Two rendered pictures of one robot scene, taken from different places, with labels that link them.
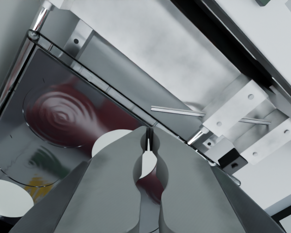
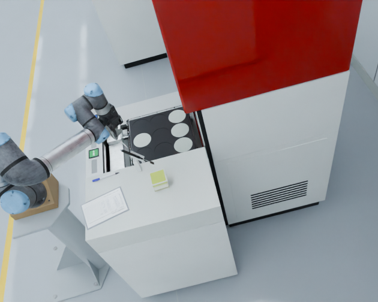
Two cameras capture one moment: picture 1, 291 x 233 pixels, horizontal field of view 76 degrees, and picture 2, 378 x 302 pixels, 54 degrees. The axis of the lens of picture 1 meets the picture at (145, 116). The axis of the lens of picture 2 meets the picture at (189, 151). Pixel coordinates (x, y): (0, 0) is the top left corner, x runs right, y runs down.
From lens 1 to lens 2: 1.88 m
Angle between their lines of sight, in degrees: 31
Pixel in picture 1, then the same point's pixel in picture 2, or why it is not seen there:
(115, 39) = (122, 163)
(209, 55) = (111, 151)
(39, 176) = (165, 145)
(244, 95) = (110, 140)
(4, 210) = (188, 141)
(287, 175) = (121, 112)
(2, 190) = (179, 147)
